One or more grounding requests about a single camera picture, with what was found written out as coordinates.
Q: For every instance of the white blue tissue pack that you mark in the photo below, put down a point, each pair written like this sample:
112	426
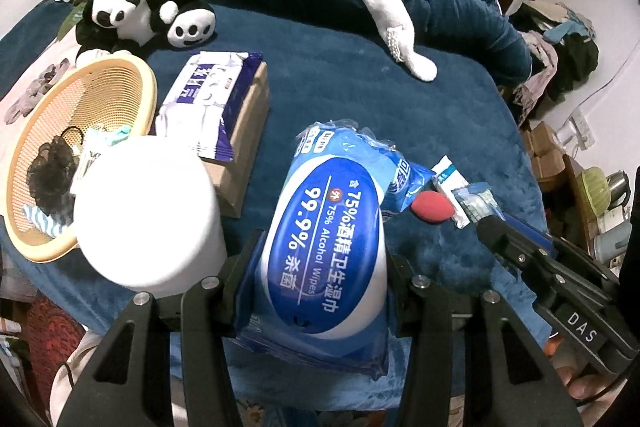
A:
204	102

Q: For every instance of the green small fan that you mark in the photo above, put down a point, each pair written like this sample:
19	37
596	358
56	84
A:
594	186

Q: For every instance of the white gauze dressing pack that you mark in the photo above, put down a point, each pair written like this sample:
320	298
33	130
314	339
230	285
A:
448	178

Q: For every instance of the grey crumpled cloth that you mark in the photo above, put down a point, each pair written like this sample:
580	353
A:
35	91

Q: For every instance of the white foam cylinder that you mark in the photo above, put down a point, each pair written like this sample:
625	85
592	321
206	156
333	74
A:
147	217

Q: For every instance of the blue white knitted cloth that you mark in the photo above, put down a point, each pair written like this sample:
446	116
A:
51	225

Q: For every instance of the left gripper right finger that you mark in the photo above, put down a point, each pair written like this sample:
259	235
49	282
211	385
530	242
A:
507	379

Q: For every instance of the black hair scrunchie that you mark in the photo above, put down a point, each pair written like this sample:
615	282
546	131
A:
49	178

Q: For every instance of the blue wet wipes pack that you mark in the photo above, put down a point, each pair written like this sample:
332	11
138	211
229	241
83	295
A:
321	278

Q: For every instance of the brown cardboard box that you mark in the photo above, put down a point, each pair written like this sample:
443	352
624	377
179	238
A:
231	178

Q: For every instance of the orange mesh basket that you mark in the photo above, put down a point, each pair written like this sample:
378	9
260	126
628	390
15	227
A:
107	93

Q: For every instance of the red makeup sponge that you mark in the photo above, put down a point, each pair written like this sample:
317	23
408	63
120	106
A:
432	207

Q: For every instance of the cotton swab packet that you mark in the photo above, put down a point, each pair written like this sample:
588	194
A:
97	140

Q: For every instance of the blue plush bed blanket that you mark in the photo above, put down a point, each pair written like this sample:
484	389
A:
342	82

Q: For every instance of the red patterned rug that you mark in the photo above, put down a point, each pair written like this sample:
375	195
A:
51	335

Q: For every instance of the teal face mask bundle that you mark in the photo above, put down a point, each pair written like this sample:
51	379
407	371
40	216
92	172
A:
114	137

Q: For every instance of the operator right hand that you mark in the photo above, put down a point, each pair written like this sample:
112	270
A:
588	387

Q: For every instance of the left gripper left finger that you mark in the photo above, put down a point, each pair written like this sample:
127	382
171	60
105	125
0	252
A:
127	380

